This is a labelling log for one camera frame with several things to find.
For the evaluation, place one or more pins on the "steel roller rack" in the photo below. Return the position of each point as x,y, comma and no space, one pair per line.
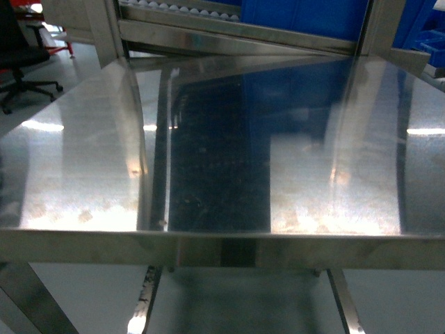
197,28

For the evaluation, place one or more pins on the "large blue plastic crate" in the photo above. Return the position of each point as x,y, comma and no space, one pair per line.
341,19

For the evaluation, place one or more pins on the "black office chair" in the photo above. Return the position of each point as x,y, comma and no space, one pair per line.
17,53

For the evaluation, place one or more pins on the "red metal table frame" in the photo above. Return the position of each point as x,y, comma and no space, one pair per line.
38,33

